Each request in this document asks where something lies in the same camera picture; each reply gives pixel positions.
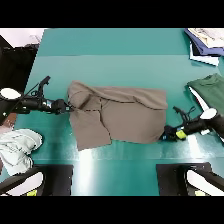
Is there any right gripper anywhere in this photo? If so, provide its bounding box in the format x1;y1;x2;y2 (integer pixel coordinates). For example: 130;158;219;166
162;123;188;143

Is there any brown shirt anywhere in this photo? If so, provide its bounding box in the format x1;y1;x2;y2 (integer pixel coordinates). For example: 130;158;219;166
67;79;169;152

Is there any beige garment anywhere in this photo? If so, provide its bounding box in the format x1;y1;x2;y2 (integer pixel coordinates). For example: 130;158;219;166
195;28;224;49

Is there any pale grey garment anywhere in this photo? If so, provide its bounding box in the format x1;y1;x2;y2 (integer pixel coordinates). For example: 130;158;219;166
0;128;44;177

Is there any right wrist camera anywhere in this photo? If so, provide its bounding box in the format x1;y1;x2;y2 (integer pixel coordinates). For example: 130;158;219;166
172;105;198;124

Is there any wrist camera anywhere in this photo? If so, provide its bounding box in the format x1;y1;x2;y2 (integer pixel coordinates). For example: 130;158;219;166
172;105;198;124
37;75;52;98

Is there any green T-shirt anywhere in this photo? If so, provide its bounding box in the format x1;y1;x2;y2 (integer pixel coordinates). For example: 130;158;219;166
186;73;224;116

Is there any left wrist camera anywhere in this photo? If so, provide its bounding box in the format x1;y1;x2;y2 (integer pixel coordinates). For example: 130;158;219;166
37;75;52;98

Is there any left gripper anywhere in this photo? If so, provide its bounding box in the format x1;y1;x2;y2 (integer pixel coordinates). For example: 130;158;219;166
49;98;74;116

